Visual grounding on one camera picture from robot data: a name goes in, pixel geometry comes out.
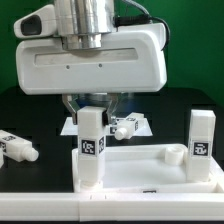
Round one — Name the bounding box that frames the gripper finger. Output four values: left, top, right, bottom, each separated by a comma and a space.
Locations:
62, 94, 80, 125
103, 93, 119, 125

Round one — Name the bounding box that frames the white desk top tray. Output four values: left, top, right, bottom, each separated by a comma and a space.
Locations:
72, 144, 218, 193

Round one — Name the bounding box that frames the white marker sheet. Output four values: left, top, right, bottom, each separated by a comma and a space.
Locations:
60, 117, 152, 136

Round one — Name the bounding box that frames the black cable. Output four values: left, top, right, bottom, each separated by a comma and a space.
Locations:
114, 0, 172, 51

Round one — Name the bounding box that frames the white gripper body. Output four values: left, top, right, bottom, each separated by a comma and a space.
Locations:
14, 3, 168, 94

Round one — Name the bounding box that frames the white front fence bar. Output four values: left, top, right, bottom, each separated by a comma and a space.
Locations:
0, 193, 224, 221

